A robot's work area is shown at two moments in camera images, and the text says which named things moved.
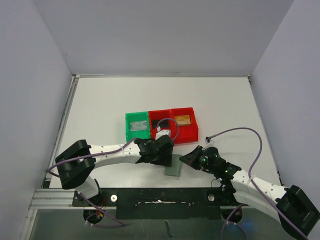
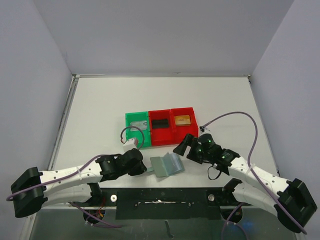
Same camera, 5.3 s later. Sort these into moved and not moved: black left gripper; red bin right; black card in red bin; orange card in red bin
Moved: black left gripper
Not moved: red bin right; orange card in red bin; black card in red bin
